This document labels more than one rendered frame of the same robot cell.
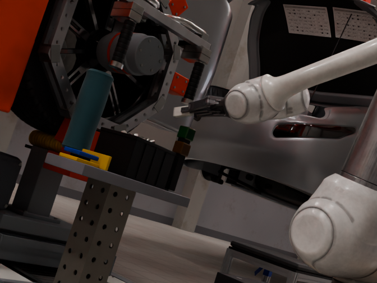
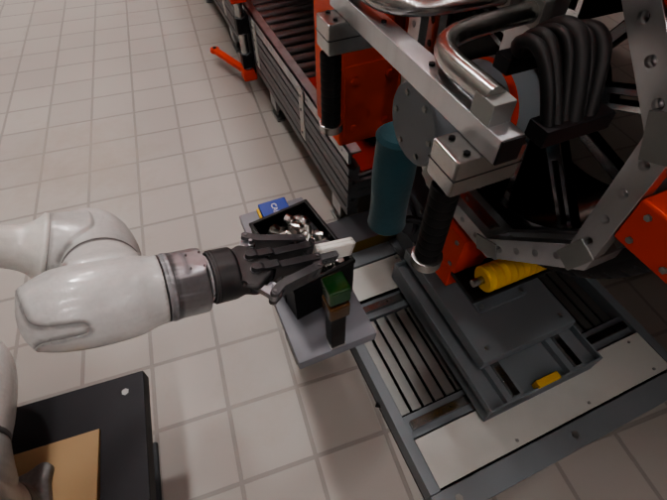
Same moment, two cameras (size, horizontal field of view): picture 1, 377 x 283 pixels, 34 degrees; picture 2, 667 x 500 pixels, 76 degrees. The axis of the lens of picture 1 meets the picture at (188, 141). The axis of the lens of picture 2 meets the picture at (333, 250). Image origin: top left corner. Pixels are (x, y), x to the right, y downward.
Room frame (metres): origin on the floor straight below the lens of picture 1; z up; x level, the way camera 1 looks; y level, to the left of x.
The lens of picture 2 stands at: (2.07, -0.34, 1.23)
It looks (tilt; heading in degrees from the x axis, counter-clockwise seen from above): 52 degrees down; 114
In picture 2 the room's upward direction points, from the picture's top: straight up
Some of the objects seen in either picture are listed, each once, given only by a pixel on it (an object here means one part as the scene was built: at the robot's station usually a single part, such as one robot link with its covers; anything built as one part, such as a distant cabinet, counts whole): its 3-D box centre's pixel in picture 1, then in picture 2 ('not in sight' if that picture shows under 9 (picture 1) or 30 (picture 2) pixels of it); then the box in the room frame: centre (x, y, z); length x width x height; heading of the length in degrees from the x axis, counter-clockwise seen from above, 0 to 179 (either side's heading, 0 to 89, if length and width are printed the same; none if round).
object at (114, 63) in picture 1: (123, 42); (331, 90); (1.79, 0.27, 0.83); 0.04 x 0.04 x 0.16
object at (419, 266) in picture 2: (193, 82); (435, 224); (2.04, 0.04, 0.83); 0.04 x 0.04 x 0.16
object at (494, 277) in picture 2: not in sight; (530, 260); (2.23, 0.32, 0.51); 0.29 x 0.06 x 0.06; 47
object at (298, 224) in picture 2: (134, 156); (301, 256); (1.78, 0.14, 0.51); 0.20 x 0.14 x 0.13; 146
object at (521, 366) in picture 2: (31, 242); (486, 312); (2.22, 0.42, 0.13); 0.50 x 0.36 x 0.10; 137
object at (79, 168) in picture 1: (121, 181); (301, 271); (1.77, 0.15, 0.44); 0.43 x 0.17 x 0.03; 137
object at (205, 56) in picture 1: (196, 54); (474, 157); (2.06, 0.07, 0.93); 0.09 x 0.05 x 0.05; 47
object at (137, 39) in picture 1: (129, 53); (469, 109); (2.02, 0.28, 0.85); 0.21 x 0.14 x 0.14; 47
